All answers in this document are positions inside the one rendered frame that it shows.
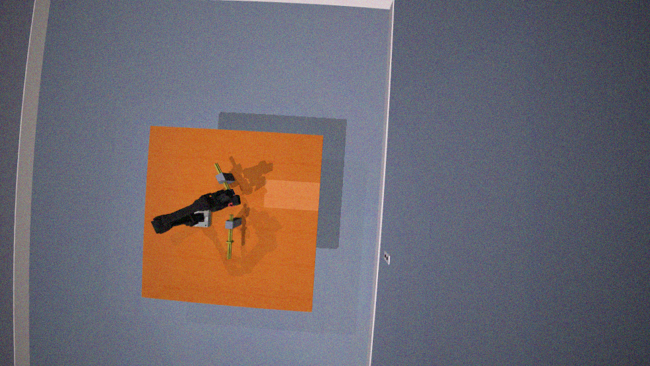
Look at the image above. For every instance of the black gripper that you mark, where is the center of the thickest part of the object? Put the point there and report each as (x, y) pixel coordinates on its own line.
(235, 202)

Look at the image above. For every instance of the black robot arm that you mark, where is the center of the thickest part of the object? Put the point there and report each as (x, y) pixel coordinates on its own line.
(186, 216)

